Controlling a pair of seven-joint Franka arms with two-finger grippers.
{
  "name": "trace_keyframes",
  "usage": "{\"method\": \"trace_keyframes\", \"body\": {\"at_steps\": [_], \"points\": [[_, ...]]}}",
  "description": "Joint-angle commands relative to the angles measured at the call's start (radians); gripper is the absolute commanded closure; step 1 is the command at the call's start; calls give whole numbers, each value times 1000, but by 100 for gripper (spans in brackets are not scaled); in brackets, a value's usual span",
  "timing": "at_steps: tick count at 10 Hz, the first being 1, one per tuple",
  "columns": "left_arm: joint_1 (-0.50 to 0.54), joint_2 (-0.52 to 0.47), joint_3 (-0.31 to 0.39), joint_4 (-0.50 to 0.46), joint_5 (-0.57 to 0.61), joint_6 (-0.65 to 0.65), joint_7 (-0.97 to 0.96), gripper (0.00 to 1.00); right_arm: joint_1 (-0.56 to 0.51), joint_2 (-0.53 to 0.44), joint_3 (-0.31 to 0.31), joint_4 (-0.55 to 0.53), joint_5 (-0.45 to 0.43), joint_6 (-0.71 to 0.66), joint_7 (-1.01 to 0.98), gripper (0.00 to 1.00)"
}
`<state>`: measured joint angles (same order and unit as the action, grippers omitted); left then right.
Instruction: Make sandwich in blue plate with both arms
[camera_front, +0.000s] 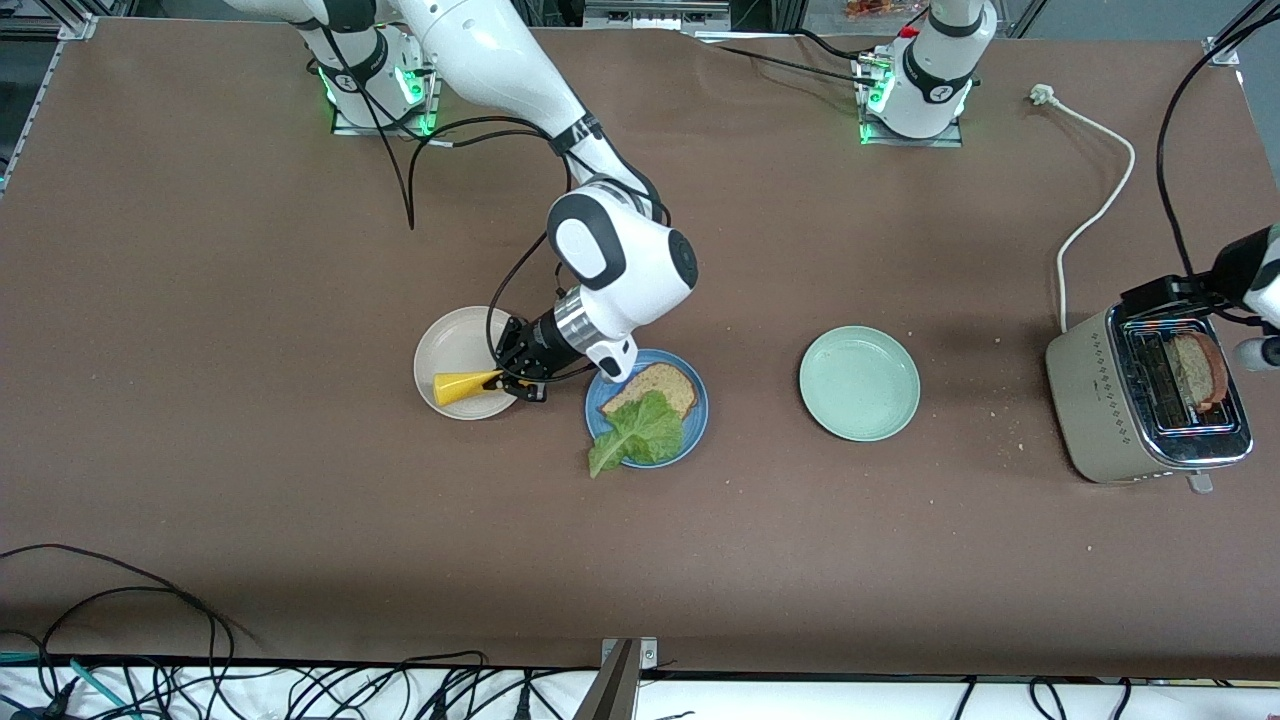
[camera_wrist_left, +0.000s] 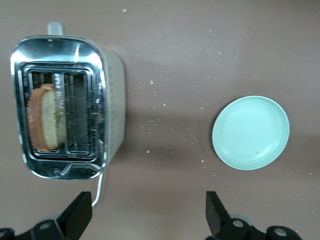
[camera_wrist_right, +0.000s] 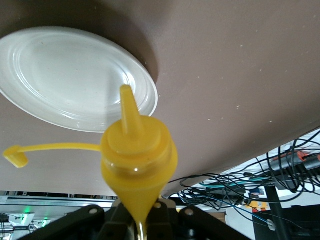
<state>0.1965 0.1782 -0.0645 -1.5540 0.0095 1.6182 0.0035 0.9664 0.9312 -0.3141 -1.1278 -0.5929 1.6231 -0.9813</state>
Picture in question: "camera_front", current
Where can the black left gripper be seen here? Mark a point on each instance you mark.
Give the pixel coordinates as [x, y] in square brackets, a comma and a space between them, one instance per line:
[1226, 271]

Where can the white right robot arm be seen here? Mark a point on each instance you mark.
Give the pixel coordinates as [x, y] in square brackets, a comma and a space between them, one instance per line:
[620, 260]

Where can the blue round plate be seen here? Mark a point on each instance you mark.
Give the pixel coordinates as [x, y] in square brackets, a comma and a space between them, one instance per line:
[697, 430]

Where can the green round plate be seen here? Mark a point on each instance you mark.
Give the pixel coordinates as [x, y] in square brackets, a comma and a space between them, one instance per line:
[860, 383]

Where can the dark metal bar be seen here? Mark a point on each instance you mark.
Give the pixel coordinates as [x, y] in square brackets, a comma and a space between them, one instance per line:
[610, 695]

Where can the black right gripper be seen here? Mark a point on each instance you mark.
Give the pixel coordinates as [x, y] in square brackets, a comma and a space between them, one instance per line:
[534, 349]

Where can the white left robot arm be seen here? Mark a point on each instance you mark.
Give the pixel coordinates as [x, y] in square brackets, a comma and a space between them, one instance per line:
[930, 70]

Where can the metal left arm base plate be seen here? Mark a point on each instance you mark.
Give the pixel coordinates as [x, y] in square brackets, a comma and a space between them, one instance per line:
[910, 143]

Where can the orange snack package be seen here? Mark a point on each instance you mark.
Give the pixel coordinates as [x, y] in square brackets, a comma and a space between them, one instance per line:
[870, 9]

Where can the beige chrome toaster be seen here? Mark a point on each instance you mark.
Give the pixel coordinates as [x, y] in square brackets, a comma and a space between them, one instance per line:
[1090, 400]

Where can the silver metal bracket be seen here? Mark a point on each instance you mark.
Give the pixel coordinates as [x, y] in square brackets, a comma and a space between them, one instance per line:
[648, 655]

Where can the brown toast bread slice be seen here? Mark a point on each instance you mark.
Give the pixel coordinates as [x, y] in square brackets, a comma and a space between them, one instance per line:
[1195, 370]
[665, 385]

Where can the beige round plate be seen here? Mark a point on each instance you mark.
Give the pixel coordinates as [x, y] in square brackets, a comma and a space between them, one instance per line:
[450, 340]

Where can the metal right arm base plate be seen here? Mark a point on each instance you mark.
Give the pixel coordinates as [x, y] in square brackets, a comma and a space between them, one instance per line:
[380, 131]

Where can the green lettuce leaf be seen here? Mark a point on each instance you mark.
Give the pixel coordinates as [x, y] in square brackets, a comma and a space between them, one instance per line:
[645, 430]

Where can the yellow mustard squeeze bottle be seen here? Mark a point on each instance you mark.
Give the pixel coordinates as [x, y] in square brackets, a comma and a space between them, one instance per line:
[460, 388]

